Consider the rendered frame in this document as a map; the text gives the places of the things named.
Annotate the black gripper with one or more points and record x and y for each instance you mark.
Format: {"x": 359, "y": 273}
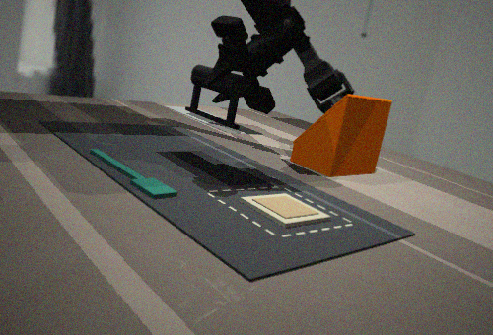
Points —
{"x": 254, "y": 58}

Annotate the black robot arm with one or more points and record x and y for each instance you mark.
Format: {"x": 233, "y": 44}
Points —
{"x": 279, "y": 18}

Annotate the cream tile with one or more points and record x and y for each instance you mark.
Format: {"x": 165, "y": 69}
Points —
{"x": 285, "y": 210}

